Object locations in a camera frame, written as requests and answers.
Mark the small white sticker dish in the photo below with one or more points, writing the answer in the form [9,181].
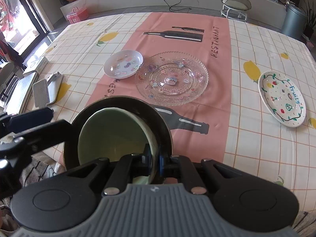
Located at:
[123,64]

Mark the checked pink tablecloth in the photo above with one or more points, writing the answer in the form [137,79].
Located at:
[231,91]

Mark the pink storage box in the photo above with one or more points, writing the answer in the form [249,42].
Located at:
[77,15]

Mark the white fruit pattern plate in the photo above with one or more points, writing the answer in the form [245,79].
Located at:
[282,98]

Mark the potted green plant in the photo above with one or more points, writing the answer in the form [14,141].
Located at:
[308,7]

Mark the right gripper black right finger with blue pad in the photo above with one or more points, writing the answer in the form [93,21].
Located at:
[184,171]

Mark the green ceramic bowl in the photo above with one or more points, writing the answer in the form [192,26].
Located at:
[113,133]

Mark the white round stool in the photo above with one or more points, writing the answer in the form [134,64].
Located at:
[235,9]

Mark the grey trash can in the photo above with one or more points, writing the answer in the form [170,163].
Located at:
[294,23]

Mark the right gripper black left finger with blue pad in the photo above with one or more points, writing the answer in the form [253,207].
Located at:
[127,168]

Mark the orange steel bowl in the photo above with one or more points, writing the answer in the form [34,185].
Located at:
[138,107]

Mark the clear glass plate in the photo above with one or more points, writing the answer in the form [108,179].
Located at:
[171,78]

